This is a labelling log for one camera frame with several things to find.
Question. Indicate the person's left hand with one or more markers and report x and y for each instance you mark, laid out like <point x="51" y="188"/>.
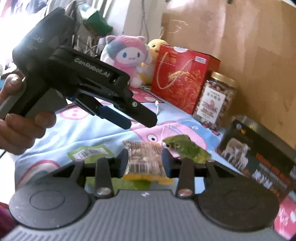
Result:
<point x="19" y="134"/>

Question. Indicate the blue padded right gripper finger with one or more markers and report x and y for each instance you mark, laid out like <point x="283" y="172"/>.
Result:
<point x="114" y="117"/>

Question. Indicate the yellow plush toy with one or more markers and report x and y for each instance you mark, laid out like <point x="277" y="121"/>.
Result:
<point x="148" y="69"/>

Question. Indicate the cartoon pig bed sheet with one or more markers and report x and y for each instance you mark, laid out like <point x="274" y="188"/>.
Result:
<point x="76" y="128"/>

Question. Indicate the nut jar gold lid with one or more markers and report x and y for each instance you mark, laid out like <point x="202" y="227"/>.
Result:
<point x="215" y="100"/>

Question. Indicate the light green snack packet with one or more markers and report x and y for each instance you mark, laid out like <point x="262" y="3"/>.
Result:
<point x="90" y="154"/>

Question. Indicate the clear nut snack packet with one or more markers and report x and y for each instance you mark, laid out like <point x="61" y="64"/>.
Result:
<point x="145" y="163"/>

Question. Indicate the wood grain board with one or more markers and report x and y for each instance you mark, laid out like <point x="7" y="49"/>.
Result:
<point x="255" y="43"/>

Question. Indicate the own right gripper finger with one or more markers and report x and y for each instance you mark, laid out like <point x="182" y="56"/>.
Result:
<point x="96" y="178"/>
<point x="186" y="171"/>

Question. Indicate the black sheep print box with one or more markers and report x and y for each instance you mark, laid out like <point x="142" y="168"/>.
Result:
<point x="259" y="154"/>

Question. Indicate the red gift box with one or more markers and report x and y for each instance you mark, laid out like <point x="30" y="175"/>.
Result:
<point x="180" y="74"/>

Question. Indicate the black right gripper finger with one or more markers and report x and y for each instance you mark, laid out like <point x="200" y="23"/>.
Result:
<point x="138" y="112"/>

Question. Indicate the pink plush doll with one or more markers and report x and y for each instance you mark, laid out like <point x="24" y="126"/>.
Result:
<point x="127" y="53"/>

